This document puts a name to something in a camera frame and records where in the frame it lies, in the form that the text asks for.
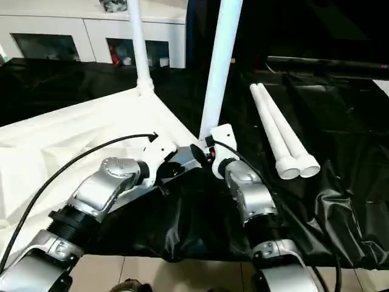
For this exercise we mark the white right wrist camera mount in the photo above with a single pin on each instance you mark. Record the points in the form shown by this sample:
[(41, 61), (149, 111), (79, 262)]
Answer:
[(225, 143)]

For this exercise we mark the white glass-door cabinet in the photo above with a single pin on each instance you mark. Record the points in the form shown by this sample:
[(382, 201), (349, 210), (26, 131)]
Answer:
[(60, 27)]

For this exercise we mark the black plastic mat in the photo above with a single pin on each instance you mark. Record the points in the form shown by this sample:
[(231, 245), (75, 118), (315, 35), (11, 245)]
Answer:
[(197, 219)]

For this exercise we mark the white plastic table leg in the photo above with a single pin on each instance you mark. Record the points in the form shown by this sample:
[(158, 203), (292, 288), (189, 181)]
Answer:
[(288, 134), (220, 67), (139, 45), (272, 130)]

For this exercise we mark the grey object on cabinet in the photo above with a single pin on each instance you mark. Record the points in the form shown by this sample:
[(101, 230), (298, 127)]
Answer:
[(114, 6)]

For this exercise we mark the white plastic table top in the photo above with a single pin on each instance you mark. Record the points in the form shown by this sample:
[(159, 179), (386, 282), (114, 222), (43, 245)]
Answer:
[(76, 137)]

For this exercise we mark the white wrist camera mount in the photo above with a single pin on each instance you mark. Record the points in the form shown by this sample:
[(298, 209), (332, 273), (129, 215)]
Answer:
[(225, 143), (158, 155)]

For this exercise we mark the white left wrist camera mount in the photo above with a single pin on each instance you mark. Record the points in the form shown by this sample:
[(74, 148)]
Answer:
[(158, 155)]

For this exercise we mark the white flat board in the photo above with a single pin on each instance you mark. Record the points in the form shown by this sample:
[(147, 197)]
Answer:
[(381, 84)]

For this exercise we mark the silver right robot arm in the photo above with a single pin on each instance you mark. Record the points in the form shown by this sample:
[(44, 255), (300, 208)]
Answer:
[(252, 191)]

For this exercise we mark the red carton behind glass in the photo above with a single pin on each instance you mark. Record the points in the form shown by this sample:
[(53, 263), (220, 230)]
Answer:
[(115, 56)]

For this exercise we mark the blue vertical post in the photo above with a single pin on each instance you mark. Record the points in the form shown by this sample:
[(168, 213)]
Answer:
[(187, 33)]

